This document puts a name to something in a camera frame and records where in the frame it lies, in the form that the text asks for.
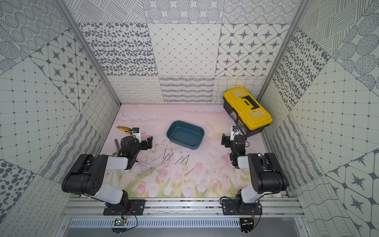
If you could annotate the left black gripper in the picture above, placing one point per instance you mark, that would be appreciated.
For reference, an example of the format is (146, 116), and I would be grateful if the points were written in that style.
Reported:
(141, 144)

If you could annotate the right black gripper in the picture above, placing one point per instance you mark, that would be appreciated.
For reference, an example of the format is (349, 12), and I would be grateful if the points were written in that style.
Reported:
(230, 140)

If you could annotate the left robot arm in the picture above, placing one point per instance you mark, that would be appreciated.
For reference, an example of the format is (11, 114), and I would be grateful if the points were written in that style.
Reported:
(86, 177)

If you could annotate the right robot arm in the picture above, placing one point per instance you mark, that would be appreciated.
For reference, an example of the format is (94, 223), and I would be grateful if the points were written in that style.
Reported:
(266, 175)

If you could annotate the teal plastic storage box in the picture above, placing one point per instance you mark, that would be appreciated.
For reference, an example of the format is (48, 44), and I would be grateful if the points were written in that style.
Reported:
(185, 134)

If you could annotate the yellow utility knife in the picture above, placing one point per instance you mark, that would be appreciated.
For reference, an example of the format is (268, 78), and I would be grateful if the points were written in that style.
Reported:
(125, 129)

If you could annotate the yellow black toolbox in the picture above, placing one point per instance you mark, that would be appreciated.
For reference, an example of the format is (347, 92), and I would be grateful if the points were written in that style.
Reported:
(246, 112)

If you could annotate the grey metal angle tool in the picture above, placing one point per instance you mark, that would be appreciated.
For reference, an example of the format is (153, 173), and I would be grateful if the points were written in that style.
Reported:
(118, 148)

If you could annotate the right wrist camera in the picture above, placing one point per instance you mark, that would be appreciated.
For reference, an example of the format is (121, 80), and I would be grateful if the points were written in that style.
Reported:
(235, 131)

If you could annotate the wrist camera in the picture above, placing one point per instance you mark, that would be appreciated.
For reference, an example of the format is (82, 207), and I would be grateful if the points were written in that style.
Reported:
(235, 131)
(136, 133)

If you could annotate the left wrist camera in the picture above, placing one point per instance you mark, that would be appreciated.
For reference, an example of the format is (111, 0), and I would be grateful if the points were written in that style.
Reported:
(136, 133)

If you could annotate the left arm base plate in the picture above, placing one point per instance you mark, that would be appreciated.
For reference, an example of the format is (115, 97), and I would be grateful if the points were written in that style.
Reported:
(131, 207)

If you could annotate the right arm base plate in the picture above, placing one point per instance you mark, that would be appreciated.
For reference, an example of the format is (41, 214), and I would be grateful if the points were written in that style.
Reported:
(237, 207)

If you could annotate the aluminium mounting rail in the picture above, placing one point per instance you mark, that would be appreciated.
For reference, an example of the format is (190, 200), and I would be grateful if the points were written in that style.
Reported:
(186, 207)

